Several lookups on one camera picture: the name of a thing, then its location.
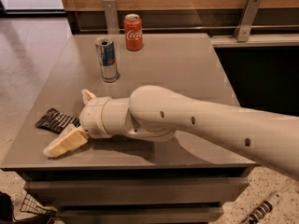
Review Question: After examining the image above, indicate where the right metal bracket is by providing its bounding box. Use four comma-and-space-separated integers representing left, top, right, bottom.
234, 0, 262, 42

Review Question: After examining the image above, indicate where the grey drawer cabinet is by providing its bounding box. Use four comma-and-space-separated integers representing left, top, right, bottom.
2, 34, 253, 224

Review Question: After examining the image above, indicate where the orange coca-cola can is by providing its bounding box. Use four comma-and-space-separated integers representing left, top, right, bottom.
123, 13, 143, 51

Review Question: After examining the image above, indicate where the left metal bracket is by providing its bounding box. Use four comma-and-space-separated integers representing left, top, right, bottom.
103, 0, 120, 35

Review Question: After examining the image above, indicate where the metal bracket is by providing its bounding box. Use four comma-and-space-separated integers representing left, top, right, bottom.
103, 0, 120, 35
234, 0, 262, 42

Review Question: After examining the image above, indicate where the black rxbar chocolate wrapper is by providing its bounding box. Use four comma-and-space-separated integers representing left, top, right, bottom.
36, 108, 79, 134

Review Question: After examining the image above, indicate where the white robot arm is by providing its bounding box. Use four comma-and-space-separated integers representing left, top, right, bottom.
44, 85, 299, 179

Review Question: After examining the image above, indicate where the black wire basket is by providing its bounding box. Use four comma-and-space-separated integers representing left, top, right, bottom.
21, 194, 57, 216

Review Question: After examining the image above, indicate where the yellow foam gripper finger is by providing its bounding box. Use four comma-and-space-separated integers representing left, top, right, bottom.
43, 124, 89, 158
81, 89, 96, 105

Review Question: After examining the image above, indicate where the blue silver energy drink can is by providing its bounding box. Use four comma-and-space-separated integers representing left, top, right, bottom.
95, 36, 119, 83

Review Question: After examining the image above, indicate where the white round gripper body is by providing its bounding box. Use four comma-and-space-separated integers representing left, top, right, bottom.
79, 97, 111, 139

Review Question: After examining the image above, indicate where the white power strip with plugs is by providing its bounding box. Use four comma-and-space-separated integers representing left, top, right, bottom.
240, 181, 295, 224

